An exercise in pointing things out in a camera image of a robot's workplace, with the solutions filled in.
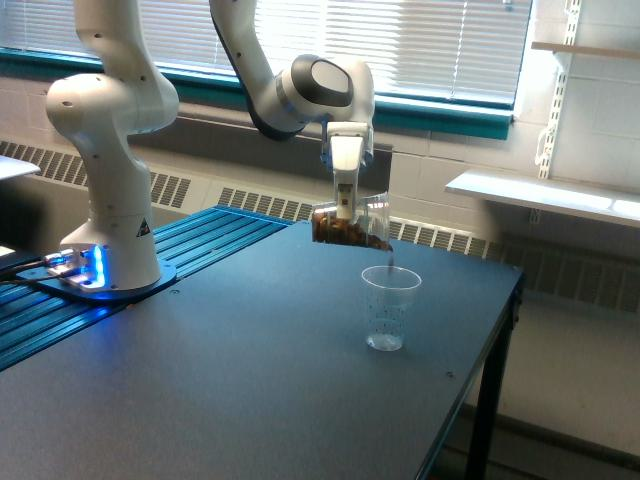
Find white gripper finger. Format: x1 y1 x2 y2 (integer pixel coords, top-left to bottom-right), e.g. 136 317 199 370
335 183 357 220

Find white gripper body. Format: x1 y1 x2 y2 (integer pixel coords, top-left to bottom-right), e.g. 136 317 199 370
323 121 374 185

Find clear cup with brown pellets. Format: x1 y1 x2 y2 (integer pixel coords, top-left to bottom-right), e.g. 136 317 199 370
311 192 393 252

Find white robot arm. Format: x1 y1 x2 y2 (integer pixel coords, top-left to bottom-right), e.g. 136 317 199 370
46 1 375 294

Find clear plastic cup on table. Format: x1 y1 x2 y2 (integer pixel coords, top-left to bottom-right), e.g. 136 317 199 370
361 265 422 352

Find white window blinds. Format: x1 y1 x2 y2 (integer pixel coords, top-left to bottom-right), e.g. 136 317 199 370
1 1 532 106

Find baseboard radiator heater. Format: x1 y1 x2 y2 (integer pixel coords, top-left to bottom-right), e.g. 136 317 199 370
1 140 639 313

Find black table leg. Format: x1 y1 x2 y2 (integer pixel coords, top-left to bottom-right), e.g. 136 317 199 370
464 291 521 479

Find white desk corner at left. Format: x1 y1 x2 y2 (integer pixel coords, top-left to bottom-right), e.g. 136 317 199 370
0 155 41 180

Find wooden upper wall shelf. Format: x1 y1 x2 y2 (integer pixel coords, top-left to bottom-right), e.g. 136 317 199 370
531 41 640 60

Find white shelf bracket rail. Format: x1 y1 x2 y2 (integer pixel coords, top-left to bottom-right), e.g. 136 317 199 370
534 0 582 180

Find white lower wall shelf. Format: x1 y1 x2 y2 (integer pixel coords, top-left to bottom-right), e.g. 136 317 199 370
445 169 639 228

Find black cables at base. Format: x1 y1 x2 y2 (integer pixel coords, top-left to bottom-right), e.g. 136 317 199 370
0 254 71 285

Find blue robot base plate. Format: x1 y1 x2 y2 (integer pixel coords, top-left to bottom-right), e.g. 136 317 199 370
17 263 177 304

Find blue aluminium rail frame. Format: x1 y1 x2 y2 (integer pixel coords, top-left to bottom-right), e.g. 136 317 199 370
1 206 292 370

